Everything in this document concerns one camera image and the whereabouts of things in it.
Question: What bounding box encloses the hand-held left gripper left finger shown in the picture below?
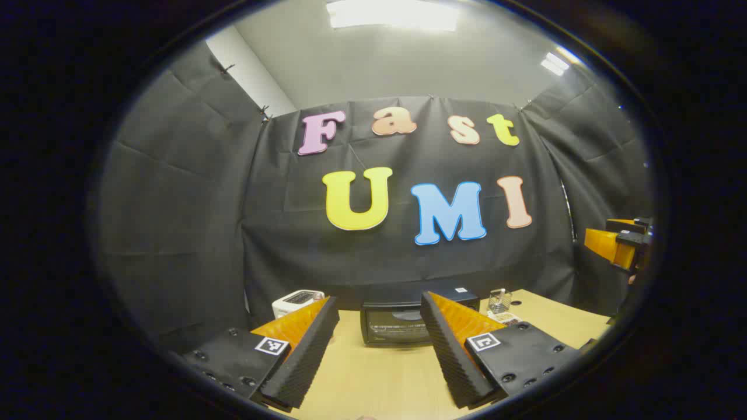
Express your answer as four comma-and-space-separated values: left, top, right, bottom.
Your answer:
181, 296, 340, 410

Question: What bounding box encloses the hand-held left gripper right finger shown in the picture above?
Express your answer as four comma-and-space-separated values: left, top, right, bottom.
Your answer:
420, 290, 584, 410

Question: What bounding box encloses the black electric oven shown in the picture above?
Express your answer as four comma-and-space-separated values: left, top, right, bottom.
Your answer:
360, 286, 480, 348

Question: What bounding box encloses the white toaster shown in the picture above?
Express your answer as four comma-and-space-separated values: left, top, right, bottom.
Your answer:
272, 289, 326, 319

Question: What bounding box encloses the small ceiling light panel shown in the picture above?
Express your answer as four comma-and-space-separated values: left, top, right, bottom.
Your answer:
540, 51, 570, 76

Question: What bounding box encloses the black backdrop cloth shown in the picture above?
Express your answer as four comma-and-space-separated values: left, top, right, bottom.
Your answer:
96, 41, 654, 351

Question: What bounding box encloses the large ceiling light panel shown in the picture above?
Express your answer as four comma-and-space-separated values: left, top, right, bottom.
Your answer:
326, 0, 459, 31

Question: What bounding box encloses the wire mesh holder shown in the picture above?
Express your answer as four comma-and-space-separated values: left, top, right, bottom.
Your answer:
488, 288, 513, 314

